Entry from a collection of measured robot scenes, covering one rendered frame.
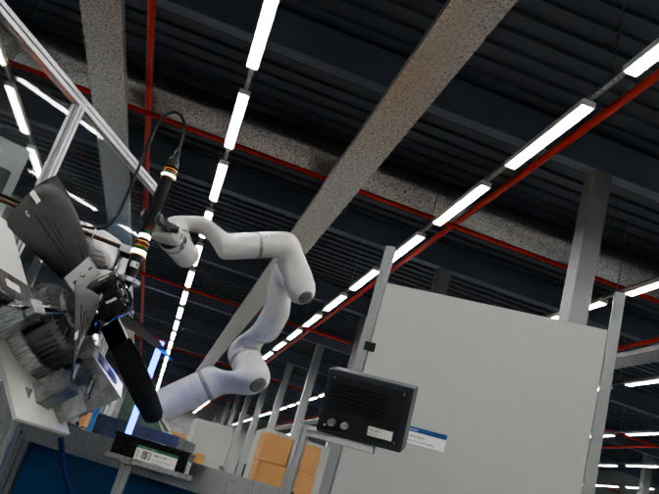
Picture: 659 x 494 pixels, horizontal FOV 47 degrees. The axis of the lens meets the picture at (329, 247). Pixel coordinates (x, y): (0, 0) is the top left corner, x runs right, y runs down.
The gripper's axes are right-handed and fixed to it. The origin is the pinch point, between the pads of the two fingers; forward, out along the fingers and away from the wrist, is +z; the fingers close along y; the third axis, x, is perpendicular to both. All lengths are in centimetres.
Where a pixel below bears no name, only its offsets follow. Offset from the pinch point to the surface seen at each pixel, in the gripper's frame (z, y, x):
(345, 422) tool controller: -30, -66, -39
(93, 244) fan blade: 1.4, 13.6, -12.4
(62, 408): 6, 1, -59
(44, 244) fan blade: 30.1, 8.2, -23.4
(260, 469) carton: -798, 166, -31
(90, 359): 2.5, 0.1, -44.4
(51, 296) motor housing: 17.3, 9.1, -33.2
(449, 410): -179, -86, -2
